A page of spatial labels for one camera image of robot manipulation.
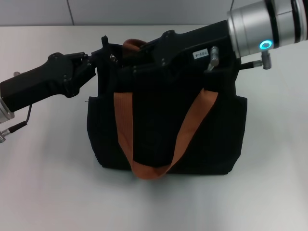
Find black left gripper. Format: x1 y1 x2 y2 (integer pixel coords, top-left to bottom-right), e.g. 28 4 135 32
0 48 106 113

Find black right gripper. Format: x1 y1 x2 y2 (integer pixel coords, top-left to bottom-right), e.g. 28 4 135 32
117 20 241 78

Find black food bag brown straps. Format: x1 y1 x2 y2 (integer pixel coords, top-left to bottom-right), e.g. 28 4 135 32
87 35 248 181

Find left gripper cable with plug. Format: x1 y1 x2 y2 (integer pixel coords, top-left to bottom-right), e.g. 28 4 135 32
0 104 33 144

